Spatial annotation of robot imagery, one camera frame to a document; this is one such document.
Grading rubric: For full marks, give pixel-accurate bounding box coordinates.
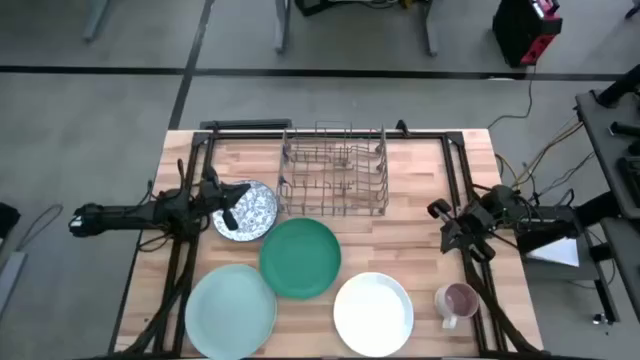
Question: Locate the black tube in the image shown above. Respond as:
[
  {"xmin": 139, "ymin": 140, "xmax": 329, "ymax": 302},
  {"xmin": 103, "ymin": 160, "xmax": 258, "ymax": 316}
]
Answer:
[{"xmin": 594, "ymin": 63, "xmax": 640, "ymax": 109}]

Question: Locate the blue white patterned plate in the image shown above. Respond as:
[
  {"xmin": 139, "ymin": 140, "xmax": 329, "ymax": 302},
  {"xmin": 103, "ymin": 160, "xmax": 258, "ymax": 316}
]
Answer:
[{"xmin": 212, "ymin": 179, "xmax": 279, "ymax": 243}]

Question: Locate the metal wire dish rack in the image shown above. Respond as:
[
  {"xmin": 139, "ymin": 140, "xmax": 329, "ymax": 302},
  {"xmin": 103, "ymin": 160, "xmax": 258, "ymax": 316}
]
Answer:
[{"xmin": 275, "ymin": 120, "xmax": 391, "ymax": 217}]

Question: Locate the grey cable loop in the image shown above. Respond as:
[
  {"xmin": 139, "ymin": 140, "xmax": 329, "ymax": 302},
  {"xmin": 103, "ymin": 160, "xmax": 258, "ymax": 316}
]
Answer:
[{"xmin": 17, "ymin": 202, "xmax": 65, "ymax": 251}]

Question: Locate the black diagonal beam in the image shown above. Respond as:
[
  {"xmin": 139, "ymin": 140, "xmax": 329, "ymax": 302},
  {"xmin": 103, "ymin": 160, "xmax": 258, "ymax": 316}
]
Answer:
[{"xmin": 517, "ymin": 190, "xmax": 624, "ymax": 255}]

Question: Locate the yellow cable bundle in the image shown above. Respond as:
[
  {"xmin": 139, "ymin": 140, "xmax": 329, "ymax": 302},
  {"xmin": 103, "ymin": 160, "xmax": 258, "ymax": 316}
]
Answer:
[{"xmin": 494, "ymin": 119, "xmax": 586, "ymax": 189}]

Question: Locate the grey table leg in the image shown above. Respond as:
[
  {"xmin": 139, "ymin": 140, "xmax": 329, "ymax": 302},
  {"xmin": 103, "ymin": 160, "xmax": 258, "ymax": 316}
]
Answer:
[
  {"xmin": 422, "ymin": 0, "xmax": 441, "ymax": 57},
  {"xmin": 81, "ymin": 0, "xmax": 112, "ymax": 44},
  {"xmin": 273, "ymin": 0, "xmax": 293, "ymax": 55}
]

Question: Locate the green plate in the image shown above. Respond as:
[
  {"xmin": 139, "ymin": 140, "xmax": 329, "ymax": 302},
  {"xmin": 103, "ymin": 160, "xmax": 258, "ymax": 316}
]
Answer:
[{"xmin": 258, "ymin": 217, "xmax": 343, "ymax": 301}]

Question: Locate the black red tool case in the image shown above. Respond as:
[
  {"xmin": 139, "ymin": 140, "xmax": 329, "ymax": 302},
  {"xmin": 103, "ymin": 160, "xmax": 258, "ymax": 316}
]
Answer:
[{"xmin": 491, "ymin": 0, "xmax": 564, "ymax": 69}]

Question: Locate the pale blue plate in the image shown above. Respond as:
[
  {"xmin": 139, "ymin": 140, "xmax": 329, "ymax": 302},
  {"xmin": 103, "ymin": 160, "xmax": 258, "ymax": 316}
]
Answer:
[{"xmin": 184, "ymin": 263, "xmax": 278, "ymax": 360}]

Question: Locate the black table leg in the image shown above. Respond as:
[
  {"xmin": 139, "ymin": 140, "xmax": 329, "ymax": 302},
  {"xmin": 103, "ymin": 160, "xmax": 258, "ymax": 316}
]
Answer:
[{"xmin": 579, "ymin": 239, "xmax": 624, "ymax": 324}]

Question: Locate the black cylinder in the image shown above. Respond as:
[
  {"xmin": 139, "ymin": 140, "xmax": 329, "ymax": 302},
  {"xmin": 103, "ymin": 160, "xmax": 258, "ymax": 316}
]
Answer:
[{"xmin": 608, "ymin": 120, "xmax": 640, "ymax": 139}]

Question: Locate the black object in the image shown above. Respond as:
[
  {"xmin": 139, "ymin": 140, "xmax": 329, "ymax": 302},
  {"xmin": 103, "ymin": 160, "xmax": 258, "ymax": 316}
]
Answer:
[{"xmin": 0, "ymin": 201, "xmax": 22, "ymax": 240}]

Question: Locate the black device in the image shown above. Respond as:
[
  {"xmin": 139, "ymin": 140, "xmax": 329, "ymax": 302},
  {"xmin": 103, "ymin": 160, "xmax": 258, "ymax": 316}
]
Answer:
[{"xmin": 617, "ymin": 155, "xmax": 640, "ymax": 194}]

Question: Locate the grey side table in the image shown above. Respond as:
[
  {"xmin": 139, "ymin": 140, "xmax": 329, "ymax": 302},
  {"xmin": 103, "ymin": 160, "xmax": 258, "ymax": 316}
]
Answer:
[{"xmin": 573, "ymin": 88, "xmax": 640, "ymax": 321}]

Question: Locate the pink mug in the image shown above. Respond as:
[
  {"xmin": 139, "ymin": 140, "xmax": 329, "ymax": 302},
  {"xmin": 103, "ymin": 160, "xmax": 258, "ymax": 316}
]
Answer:
[{"xmin": 433, "ymin": 282, "xmax": 481, "ymax": 331}]

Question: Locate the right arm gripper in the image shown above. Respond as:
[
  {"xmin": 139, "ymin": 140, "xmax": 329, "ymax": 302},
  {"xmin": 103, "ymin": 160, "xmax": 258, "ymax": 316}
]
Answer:
[{"xmin": 427, "ymin": 197, "xmax": 499, "ymax": 264}]

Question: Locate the white paper sheet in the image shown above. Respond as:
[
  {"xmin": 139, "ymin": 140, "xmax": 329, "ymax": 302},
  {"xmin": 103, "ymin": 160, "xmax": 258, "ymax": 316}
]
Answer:
[{"xmin": 524, "ymin": 236, "xmax": 581, "ymax": 268}]

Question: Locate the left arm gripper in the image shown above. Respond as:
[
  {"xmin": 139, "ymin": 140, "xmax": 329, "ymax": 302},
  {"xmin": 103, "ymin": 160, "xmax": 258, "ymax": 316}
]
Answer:
[{"xmin": 197, "ymin": 165, "xmax": 252, "ymax": 232}]

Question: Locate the black equipment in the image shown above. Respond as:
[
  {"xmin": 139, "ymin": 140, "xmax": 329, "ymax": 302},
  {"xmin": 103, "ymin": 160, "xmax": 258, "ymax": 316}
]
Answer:
[{"xmin": 293, "ymin": 0, "xmax": 432, "ymax": 17}]

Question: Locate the black floor cable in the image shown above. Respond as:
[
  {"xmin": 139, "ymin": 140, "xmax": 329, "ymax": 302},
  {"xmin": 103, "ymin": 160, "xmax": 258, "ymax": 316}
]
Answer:
[{"xmin": 487, "ymin": 64, "xmax": 537, "ymax": 131}]

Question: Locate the black bar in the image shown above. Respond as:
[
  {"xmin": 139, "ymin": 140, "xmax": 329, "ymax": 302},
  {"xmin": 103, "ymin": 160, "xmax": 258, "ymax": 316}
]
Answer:
[{"xmin": 198, "ymin": 118, "xmax": 294, "ymax": 132}]

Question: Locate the black aluminium table frame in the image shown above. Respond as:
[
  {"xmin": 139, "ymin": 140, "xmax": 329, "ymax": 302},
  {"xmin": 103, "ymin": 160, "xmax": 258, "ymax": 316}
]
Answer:
[{"xmin": 107, "ymin": 127, "xmax": 556, "ymax": 360}]

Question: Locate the grey panel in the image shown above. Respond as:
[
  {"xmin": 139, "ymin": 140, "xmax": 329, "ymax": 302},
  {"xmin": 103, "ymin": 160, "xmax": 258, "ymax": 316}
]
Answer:
[{"xmin": 0, "ymin": 249, "xmax": 29, "ymax": 321}]

